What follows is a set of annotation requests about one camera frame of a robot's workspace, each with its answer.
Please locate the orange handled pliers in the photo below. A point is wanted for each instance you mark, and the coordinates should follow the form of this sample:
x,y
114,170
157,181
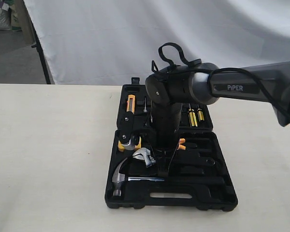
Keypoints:
x,y
181,145

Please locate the black plastic tool case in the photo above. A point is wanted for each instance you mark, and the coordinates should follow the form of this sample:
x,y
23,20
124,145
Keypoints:
x,y
201,140

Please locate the white backdrop cloth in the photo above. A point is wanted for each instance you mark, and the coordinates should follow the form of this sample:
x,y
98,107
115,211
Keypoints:
x,y
106,42

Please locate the orange utility knife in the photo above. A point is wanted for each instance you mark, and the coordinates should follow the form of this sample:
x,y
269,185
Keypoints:
x,y
131,101

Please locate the black backdrop stand pole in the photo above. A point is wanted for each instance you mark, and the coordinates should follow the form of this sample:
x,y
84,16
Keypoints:
x,y
37,45

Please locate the claw hammer black grip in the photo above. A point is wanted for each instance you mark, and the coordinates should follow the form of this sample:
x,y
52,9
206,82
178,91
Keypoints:
x,y
118,179

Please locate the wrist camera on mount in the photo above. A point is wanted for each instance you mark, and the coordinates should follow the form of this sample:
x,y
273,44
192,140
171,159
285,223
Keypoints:
x,y
134,126

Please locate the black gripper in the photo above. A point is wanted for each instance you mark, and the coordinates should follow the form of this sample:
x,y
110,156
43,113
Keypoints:
x,y
165,121

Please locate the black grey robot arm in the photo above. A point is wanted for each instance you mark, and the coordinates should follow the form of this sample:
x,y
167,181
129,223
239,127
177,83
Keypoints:
x,y
204,83

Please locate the black adjustable wrench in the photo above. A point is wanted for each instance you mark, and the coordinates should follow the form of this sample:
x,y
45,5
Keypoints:
x,y
183,157

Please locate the yellow tape measure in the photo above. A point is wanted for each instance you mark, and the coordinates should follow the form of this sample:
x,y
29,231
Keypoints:
x,y
132,144

